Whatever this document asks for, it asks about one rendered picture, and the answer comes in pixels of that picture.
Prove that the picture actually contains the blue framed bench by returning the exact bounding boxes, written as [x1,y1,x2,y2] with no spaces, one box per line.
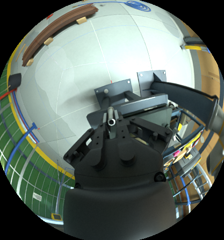
[162,109,206,208]

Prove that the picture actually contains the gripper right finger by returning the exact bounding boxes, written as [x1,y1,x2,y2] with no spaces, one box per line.
[114,110,174,164]

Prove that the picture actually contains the white label sign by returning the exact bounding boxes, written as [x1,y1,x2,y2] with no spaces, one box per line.
[32,192,43,202]

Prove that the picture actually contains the blue coiled hose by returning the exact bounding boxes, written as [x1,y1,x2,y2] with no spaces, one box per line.
[83,0,152,13]

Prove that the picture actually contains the grey metal box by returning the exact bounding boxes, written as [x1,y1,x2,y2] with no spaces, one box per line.
[183,36,205,45]

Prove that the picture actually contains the red cable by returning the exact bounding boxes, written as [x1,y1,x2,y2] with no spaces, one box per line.
[0,88,18,106]

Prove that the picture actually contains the grey bolted bracket plate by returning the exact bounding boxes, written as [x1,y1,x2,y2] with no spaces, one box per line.
[93,78,133,109]

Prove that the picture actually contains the silver tube plummet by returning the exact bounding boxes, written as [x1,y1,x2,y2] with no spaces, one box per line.
[107,106,118,140]

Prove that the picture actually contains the grey instrument stand body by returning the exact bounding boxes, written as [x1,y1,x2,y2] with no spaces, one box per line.
[86,93,174,149]

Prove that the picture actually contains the dark grey sack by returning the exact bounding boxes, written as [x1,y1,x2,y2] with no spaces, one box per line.
[7,73,23,90]

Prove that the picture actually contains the grey equipment case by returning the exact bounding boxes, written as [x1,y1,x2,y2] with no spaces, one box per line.
[172,150,202,178]

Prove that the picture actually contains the tan wooden stake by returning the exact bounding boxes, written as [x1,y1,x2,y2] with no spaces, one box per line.
[15,43,27,62]

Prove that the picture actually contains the blue pipe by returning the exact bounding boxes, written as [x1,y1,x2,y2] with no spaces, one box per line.
[4,122,38,174]

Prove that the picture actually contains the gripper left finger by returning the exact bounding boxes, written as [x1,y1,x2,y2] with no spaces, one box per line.
[63,112,110,167]

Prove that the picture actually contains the yellow framed box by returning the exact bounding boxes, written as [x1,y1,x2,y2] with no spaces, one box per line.
[50,212,63,221]

